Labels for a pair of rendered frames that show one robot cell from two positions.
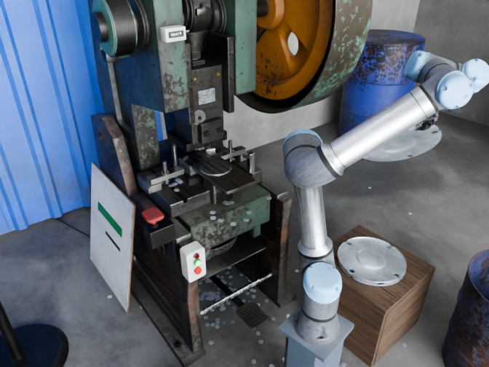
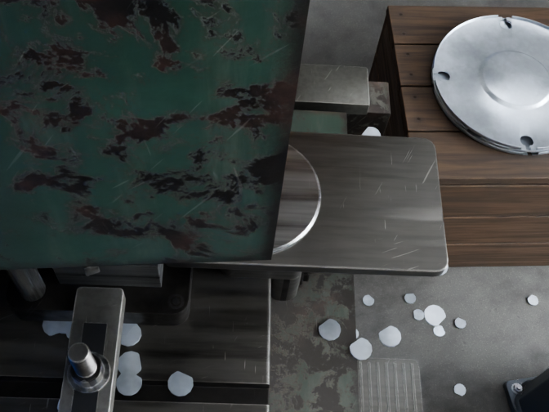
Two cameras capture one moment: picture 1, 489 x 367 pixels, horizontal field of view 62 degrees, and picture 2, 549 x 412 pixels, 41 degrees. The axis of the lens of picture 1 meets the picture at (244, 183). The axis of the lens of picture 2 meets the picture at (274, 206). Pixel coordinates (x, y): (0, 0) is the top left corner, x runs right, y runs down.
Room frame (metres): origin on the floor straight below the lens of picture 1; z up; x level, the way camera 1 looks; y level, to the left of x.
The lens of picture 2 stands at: (1.23, 0.39, 1.35)
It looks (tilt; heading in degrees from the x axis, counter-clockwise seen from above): 61 degrees down; 301
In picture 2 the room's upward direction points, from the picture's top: 8 degrees clockwise
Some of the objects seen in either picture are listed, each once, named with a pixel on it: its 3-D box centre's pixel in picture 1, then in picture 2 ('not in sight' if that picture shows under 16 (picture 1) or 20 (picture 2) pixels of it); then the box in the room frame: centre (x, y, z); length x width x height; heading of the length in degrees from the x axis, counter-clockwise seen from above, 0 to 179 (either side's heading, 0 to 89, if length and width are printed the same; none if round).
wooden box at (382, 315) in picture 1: (364, 290); (481, 141); (1.34, -0.55, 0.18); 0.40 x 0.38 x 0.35; 40
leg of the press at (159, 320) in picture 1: (136, 226); not in sight; (1.47, 0.49, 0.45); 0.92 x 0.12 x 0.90; 37
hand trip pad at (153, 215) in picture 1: (153, 221); not in sight; (1.14, 0.32, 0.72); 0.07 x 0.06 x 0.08; 37
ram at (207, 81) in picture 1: (201, 100); not in sight; (1.49, 0.17, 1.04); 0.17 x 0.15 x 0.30; 37
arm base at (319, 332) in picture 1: (317, 315); not in sight; (0.92, -0.24, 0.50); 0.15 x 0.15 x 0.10
